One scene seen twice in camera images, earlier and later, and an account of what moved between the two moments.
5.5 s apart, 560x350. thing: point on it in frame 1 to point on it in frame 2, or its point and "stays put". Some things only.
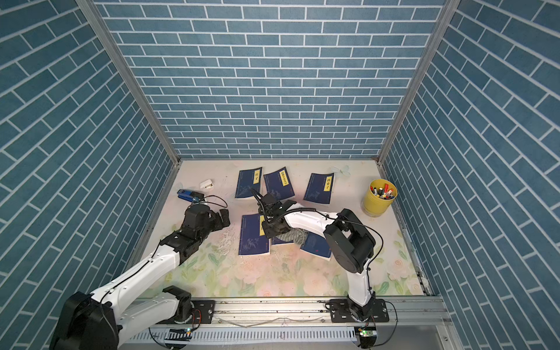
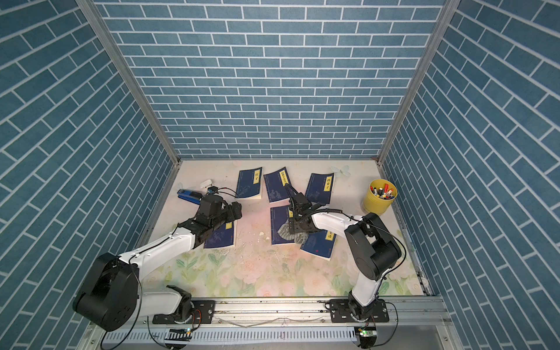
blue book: [320, 188] stays put
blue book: [318, 246] stays put
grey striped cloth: [299, 236] stays put
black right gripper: [265, 226] to [294, 226]
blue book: [278, 184] stays put
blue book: [252, 240] to [222, 236]
